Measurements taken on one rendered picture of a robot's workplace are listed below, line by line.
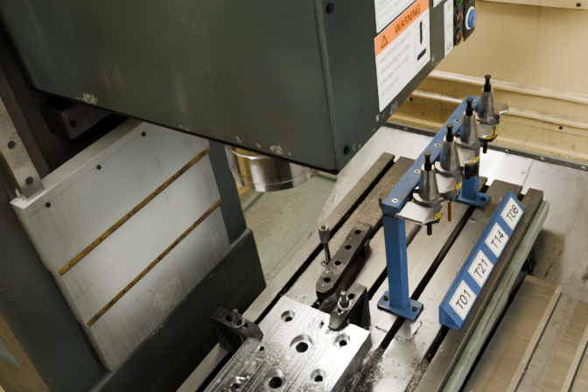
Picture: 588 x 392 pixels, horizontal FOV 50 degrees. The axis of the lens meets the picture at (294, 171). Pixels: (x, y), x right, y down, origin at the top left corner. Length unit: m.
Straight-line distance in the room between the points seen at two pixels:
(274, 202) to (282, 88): 1.66
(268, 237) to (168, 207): 0.80
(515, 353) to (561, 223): 0.48
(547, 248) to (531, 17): 0.65
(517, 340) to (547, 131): 0.66
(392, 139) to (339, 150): 1.44
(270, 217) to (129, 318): 0.93
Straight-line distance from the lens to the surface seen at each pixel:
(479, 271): 1.58
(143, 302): 1.57
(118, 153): 1.35
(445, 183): 1.38
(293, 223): 2.29
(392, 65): 0.85
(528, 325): 1.73
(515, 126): 2.04
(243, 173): 0.97
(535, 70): 1.93
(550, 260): 1.93
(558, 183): 2.03
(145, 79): 0.93
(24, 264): 1.35
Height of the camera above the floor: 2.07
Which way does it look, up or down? 36 degrees down
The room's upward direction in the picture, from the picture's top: 10 degrees counter-clockwise
